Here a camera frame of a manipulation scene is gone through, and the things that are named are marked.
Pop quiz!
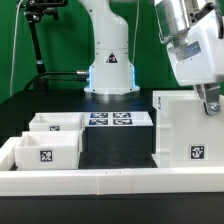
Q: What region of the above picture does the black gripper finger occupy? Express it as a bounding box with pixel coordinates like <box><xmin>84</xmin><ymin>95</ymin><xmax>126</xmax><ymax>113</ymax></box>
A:
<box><xmin>194</xmin><ymin>83</ymin><xmax>221</xmax><ymax>116</ymax></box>

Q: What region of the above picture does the white hanging cable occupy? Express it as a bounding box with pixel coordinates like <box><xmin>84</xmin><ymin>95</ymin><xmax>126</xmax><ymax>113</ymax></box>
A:
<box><xmin>9</xmin><ymin>0</ymin><xmax>26</xmax><ymax>98</ymax></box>

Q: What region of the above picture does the white front drawer box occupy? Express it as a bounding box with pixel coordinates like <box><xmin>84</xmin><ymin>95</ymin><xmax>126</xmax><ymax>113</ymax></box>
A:
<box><xmin>14</xmin><ymin>131</ymin><xmax>82</xmax><ymax>171</ymax></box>

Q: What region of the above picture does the white drawer box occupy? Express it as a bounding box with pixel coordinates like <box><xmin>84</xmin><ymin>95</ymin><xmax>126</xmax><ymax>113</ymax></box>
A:
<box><xmin>14</xmin><ymin>131</ymin><xmax>82</xmax><ymax>171</ymax></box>
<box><xmin>29</xmin><ymin>112</ymin><xmax>85</xmax><ymax>131</ymax></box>

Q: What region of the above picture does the white drawer cabinet frame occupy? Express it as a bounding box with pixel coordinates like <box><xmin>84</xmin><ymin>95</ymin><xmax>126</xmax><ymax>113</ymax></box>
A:
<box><xmin>152</xmin><ymin>91</ymin><xmax>224</xmax><ymax>168</ymax></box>

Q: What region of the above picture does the white U-shaped fence wall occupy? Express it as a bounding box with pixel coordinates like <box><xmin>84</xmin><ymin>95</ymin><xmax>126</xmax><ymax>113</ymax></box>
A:
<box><xmin>0</xmin><ymin>137</ymin><xmax>224</xmax><ymax>196</ymax></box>

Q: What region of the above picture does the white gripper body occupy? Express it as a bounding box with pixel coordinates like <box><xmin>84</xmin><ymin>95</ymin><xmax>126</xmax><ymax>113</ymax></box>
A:
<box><xmin>167</xmin><ymin>14</ymin><xmax>224</xmax><ymax>86</ymax></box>

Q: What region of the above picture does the white fiducial marker plate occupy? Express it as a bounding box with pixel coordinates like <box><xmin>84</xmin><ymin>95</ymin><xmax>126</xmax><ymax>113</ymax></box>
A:
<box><xmin>85</xmin><ymin>111</ymin><xmax>153</xmax><ymax>127</ymax></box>

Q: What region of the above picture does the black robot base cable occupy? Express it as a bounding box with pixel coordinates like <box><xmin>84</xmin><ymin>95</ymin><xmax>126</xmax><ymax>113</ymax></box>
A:
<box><xmin>23</xmin><ymin>69</ymin><xmax>90</xmax><ymax>93</ymax></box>

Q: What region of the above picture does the black camera tripod stand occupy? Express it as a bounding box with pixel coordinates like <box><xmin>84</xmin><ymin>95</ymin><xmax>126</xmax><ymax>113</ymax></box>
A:
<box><xmin>19</xmin><ymin>0</ymin><xmax>69</xmax><ymax>91</ymax></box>

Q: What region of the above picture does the white rear drawer box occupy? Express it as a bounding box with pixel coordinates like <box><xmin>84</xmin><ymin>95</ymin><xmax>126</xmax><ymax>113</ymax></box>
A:
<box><xmin>29</xmin><ymin>112</ymin><xmax>85</xmax><ymax>131</ymax></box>

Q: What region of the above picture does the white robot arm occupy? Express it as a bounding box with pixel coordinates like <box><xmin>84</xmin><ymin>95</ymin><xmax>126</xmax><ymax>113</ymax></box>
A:
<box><xmin>78</xmin><ymin>0</ymin><xmax>224</xmax><ymax>116</ymax></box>

